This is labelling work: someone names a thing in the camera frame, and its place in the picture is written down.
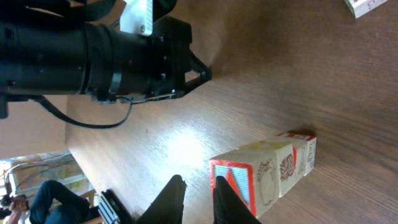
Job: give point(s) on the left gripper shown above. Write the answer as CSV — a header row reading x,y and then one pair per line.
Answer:
x,y
155,65

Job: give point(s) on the green bottom picture block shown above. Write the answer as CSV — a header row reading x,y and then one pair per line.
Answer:
x,y
251,174

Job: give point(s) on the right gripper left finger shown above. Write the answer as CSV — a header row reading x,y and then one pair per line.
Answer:
x,y
168,206

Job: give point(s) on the seated person in background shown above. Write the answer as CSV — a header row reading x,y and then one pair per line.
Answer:
x,y
56,204

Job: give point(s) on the aluminium frame rail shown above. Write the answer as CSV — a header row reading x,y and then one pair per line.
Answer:
x,y
112,210

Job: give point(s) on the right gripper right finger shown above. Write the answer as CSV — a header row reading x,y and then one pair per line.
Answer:
x,y
228,208

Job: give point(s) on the yellow sided wooden block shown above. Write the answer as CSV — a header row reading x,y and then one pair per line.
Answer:
x,y
274,167

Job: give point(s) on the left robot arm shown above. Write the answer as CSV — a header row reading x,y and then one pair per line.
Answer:
x,y
60,48

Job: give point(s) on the blue sided wooden block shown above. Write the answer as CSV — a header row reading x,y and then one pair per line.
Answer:
x,y
362,7

